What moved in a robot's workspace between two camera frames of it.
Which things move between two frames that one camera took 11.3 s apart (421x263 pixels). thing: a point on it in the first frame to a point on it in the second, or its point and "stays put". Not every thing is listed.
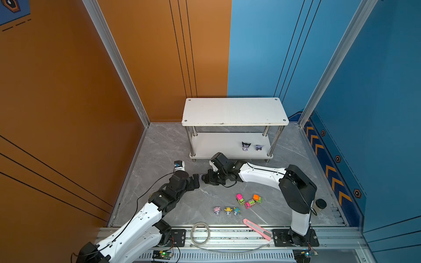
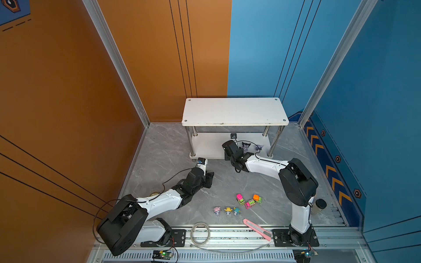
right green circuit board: x=303 y=255 stays put
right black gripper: x=208 y=178 to x=226 y=157
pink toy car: x=249 y=204 stays put
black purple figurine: x=245 y=146 stays put
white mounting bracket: x=179 y=165 to x=202 y=163
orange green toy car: x=257 y=198 stays put
